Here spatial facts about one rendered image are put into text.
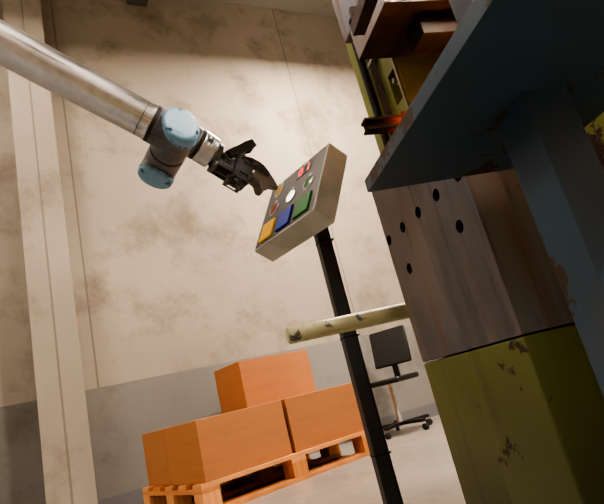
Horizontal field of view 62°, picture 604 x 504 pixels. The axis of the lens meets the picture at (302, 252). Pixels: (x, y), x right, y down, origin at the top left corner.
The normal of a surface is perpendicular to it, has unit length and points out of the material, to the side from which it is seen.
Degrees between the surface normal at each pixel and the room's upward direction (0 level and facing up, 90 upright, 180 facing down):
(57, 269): 90
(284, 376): 90
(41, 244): 90
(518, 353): 90
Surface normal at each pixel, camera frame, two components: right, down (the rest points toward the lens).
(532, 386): -0.95, 0.16
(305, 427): 0.58, -0.36
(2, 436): 0.40, -0.35
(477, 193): 0.19, -0.32
